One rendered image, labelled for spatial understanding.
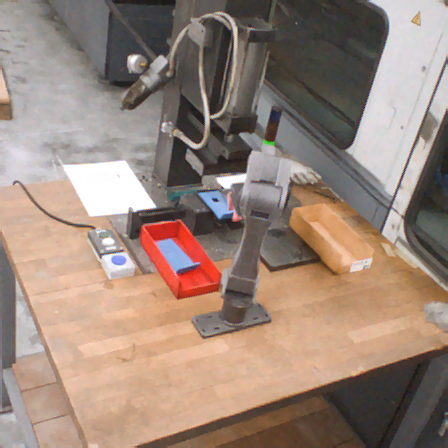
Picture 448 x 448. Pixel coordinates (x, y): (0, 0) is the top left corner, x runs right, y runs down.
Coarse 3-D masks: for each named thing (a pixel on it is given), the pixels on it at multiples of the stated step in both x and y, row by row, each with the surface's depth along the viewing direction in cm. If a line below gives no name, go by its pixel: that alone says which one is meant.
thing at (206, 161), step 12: (192, 120) 188; (204, 120) 188; (204, 132) 182; (216, 132) 183; (216, 144) 177; (228, 144) 175; (240, 144) 176; (192, 156) 176; (204, 156) 176; (216, 156) 176; (228, 156) 173; (240, 156) 175; (204, 168) 172; (216, 168) 174; (228, 168) 177; (240, 168) 179
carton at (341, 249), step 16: (304, 208) 197; (320, 208) 200; (304, 224) 191; (320, 224) 202; (336, 224) 196; (304, 240) 192; (320, 240) 185; (336, 240) 196; (352, 240) 190; (320, 256) 186; (336, 256) 180; (352, 256) 190; (368, 256) 185; (336, 272) 181
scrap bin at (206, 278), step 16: (160, 224) 177; (176, 224) 180; (144, 240) 174; (160, 240) 180; (176, 240) 181; (192, 240) 174; (160, 256) 166; (192, 256) 176; (208, 256) 168; (160, 272) 167; (192, 272) 170; (208, 272) 168; (176, 288) 160; (192, 288) 161; (208, 288) 164
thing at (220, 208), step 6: (204, 192) 189; (210, 192) 190; (216, 192) 191; (204, 198) 187; (210, 198) 187; (216, 198) 188; (222, 198) 188; (210, 204) 184; (216, 204) 185; (222, 204) 185; (216, 210) 182; (222, 210) 183; (234, 210) 184; (222, 216) 178; (228, 216) 179
